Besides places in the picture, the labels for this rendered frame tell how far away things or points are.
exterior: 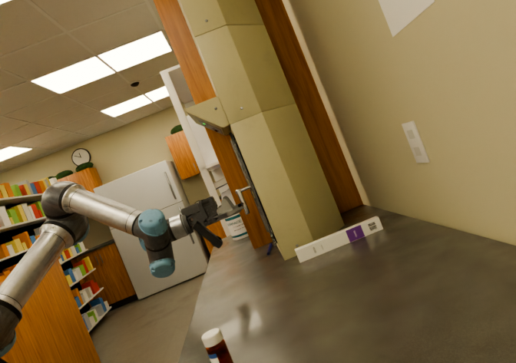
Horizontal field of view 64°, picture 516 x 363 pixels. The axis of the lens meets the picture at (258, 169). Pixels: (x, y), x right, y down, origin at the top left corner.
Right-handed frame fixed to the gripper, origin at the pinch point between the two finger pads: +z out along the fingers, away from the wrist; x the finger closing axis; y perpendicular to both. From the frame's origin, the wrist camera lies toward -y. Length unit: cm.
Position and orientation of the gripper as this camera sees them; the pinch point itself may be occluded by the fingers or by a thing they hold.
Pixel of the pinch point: (244, 206)
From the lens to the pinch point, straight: 138.1
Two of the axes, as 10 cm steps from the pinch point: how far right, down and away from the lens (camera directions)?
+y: -3.8, -9.3, -0.2
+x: -0.5, 0.0, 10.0
